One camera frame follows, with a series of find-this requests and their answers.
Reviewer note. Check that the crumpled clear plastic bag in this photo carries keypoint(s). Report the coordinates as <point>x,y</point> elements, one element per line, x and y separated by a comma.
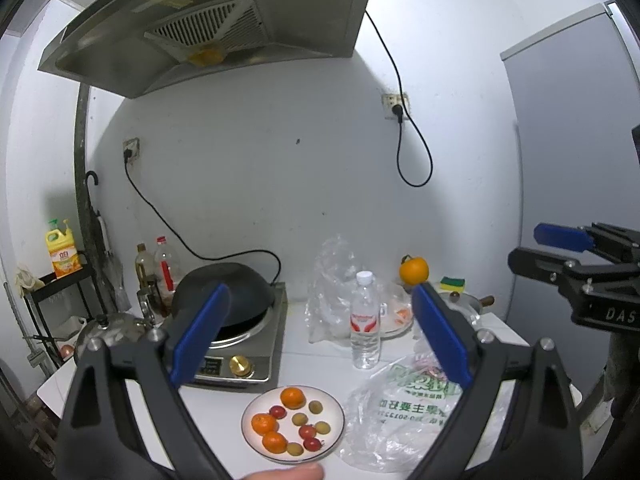
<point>422,345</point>

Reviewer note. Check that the black metal rack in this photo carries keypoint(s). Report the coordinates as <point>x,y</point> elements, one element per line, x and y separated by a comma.
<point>87,272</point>

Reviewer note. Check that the yellow green sponge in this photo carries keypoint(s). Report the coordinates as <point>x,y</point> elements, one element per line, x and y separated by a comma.
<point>452,285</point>

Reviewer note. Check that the white wall socket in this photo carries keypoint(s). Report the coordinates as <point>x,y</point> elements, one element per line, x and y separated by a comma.
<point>389,100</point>
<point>134,144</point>

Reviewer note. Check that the dark vertical pipe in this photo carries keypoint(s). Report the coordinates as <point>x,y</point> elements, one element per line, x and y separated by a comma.
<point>82,160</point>

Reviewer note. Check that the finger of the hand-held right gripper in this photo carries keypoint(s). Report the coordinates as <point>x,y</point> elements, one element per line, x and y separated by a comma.
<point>535,262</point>
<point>560,234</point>

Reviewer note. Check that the beige rubber glove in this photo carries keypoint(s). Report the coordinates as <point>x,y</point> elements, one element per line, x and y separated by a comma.
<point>29,277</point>

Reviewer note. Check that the white dish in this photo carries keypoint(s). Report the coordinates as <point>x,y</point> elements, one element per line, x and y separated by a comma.
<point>395,327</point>

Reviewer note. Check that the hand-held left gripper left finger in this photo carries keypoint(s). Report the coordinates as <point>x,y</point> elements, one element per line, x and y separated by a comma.
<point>200,335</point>

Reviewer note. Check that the red cap sauce bottle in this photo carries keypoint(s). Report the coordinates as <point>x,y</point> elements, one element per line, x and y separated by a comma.
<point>165,265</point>

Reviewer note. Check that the green printed plastic bag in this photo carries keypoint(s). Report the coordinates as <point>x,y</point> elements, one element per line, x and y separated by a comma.
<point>395,410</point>

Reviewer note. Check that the cooking oil bottle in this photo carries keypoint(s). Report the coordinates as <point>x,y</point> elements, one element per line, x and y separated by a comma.
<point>145,267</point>

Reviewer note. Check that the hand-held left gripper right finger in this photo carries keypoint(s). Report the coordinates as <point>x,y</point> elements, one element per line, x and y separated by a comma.
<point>442,335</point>

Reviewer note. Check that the large clear plastic bag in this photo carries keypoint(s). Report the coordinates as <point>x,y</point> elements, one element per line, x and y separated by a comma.
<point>330,300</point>

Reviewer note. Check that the white plate black rim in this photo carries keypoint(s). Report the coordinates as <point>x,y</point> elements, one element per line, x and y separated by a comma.
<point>332,412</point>

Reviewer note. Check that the grey refrigerator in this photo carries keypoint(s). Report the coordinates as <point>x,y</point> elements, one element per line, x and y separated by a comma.
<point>575,160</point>

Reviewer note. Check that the black folded umbrella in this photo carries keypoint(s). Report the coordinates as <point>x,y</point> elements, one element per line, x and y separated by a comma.
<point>97,240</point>

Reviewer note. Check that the black wok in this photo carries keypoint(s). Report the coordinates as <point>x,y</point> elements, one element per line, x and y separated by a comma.
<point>245,290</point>

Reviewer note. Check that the steel induction cooker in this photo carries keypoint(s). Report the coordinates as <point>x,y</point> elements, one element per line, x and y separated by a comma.
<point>260,350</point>

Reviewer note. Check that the person's left hand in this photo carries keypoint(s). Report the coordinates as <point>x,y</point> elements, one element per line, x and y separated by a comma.
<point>285,472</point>

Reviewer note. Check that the yellow detergent bottle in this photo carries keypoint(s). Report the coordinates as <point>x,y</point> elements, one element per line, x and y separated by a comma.
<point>64,257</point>

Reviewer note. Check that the large orange with stem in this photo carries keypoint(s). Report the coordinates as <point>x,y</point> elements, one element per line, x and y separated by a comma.
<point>415,271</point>

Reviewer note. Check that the clear water bottle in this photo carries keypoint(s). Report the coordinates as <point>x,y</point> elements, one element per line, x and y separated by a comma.
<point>365,345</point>

